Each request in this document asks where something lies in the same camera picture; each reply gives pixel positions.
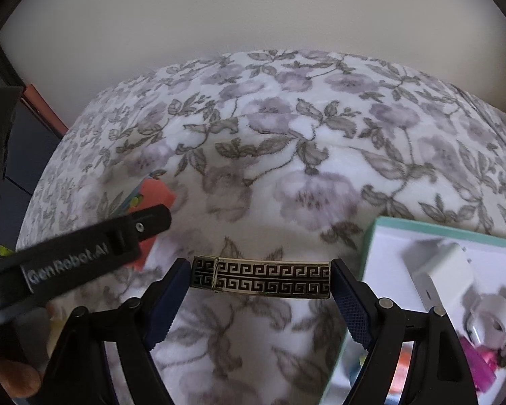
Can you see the teal shallow box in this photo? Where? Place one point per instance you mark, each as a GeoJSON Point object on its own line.
{"type": "Point", "coordinates": [383, 253]}

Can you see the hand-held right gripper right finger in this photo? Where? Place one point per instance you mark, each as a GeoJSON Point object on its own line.
{"type": "Point", "coordinates": [354, 303]}

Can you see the white charger plug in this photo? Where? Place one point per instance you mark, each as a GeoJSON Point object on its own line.
{"type": "Point", "coordinates": [442, 270]}

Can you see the pink smartwatch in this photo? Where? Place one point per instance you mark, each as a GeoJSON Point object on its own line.
{"type": "Point", "coordinates": [478, 365]}

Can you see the dark cabinet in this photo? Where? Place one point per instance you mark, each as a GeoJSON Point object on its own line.
{"type": "Point", "coordinates": [33, 147]}

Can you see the gold patterned hair clip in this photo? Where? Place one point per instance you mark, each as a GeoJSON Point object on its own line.
{"type": "Point", "coordinates": [261, 276]}

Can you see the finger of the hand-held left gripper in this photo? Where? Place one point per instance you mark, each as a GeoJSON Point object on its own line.
{"type": "Point", "coordinates": [147, 221]}

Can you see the orange toy utility knife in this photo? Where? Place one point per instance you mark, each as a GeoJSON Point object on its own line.
{"type": "Point", "coordinates": [402, 371]}

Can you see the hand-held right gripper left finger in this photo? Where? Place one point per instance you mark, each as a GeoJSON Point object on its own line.
{"type": "Point", "coordinates": [168, 299]}

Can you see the person's left hand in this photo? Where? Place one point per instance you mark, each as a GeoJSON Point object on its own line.
{"type": "Point", "coordinates": [21, 379]}

